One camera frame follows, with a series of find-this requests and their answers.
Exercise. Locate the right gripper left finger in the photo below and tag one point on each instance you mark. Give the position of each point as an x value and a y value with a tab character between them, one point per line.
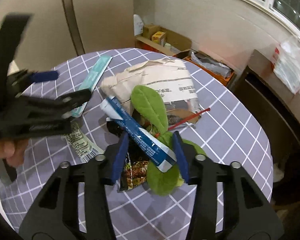
73	204

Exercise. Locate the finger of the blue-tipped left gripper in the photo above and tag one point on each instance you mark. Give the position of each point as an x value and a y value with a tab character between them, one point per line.
39	77

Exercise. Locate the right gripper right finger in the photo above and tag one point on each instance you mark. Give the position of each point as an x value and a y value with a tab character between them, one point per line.
228	203

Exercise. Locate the blue white wrapper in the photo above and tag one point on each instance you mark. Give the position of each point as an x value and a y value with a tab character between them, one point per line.
161	155

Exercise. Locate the person's left hand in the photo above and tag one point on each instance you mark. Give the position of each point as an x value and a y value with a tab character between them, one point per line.
13	151

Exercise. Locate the teal toothpaste box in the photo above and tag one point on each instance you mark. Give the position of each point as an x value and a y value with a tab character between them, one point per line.
91	81

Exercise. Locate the pale green wrapper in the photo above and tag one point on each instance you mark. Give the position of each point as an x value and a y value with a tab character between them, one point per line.
83	146

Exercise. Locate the dark foil snack wrapper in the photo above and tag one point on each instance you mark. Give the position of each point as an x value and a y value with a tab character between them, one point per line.
130	162

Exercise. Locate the red stick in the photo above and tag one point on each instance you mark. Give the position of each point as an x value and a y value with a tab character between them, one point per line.
176	117

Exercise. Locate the dark wooden cabinet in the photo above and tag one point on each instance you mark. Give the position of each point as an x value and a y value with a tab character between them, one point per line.
277	110

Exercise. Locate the green leaf plush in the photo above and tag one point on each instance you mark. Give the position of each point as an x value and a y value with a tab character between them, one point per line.
150	105

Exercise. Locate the cardboard box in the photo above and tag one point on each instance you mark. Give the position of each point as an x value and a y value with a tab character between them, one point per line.
161	40

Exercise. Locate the orange crate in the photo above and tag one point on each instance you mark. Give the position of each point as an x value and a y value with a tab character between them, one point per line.
224	74

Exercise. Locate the crumpled white paper bag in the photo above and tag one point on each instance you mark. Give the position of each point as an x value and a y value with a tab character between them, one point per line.
169	77

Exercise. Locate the white plastic bag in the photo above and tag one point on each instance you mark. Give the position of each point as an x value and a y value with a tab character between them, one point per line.
286	63

